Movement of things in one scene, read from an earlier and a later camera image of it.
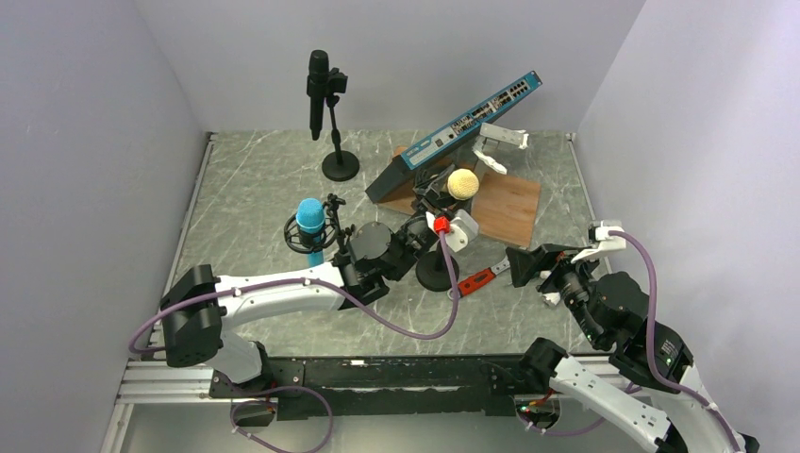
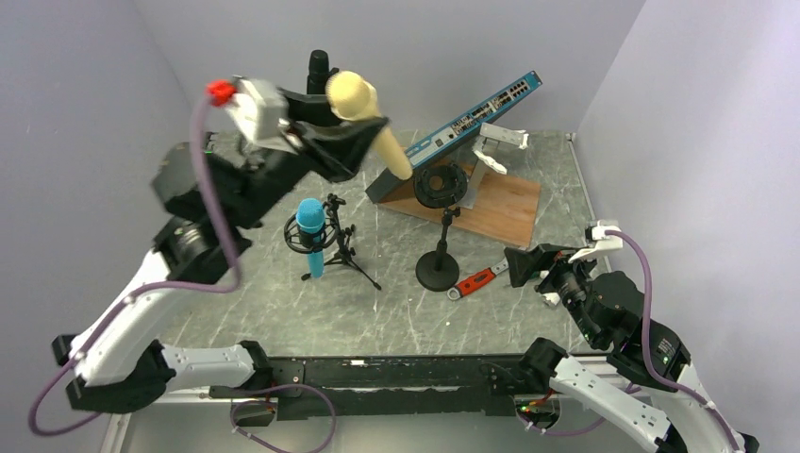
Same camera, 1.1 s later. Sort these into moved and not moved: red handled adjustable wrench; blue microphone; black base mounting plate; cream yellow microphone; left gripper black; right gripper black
Moved: cream yellow microphone; left gripper black
Not moved: red handled adjustable wrench; right gripper black; black base mounting plate; blue microphone
